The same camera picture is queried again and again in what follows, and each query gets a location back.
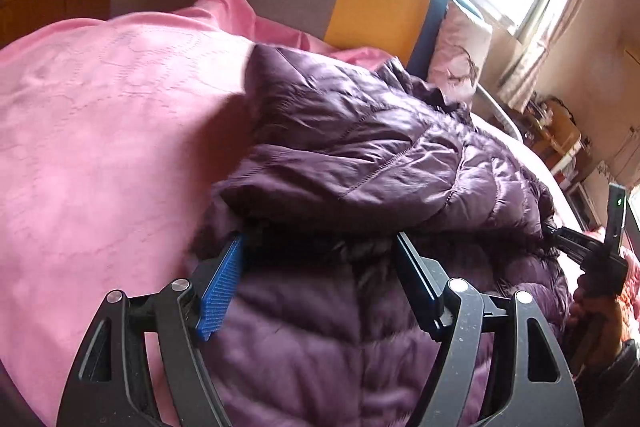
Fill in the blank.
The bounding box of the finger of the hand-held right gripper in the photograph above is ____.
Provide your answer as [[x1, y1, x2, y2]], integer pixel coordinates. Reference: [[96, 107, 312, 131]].
[[542, 224, 598, 264]]

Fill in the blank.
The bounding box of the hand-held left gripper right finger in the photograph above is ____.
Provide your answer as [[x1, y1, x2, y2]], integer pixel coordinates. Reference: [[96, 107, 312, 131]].
[[392, 232, 586, 427]]

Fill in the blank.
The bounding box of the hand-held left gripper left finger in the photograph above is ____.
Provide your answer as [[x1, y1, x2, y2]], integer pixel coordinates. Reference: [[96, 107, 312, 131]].
[[56, 232, 246, 427]]

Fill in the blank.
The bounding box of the cluttered wooden desk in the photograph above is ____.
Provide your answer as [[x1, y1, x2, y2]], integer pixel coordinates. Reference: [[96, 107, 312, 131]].
[[520, 94, 583, 170]]

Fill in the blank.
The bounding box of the pink patterned curtain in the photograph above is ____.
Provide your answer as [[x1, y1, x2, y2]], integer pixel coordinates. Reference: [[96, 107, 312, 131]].
[[497, 0, 601, 108]]

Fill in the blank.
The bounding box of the person's right forearm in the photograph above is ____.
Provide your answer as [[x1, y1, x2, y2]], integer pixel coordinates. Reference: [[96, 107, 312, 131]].
[[590, 339, 640, 408]]

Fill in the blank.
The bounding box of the deer print pillow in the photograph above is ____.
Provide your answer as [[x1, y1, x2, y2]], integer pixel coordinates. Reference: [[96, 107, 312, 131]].
[[427, 0, 493, 108]]

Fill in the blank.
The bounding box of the pink bed sheet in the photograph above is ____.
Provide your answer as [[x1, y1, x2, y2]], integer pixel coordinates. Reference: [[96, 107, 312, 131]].
[[0, 0, 593, 427]]

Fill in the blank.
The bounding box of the grey bed rail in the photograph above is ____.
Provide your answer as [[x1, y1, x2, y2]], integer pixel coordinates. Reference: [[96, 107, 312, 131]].
[[475, 84, 523, 140]]

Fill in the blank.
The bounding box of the purple quilted down jacket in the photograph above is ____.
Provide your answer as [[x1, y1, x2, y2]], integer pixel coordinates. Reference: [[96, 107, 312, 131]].
[[187, 44, 576, 427]]

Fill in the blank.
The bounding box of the person's right hand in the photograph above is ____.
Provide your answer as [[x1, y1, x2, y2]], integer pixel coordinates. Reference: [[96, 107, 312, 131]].
[[570, 274, 626, 373]]

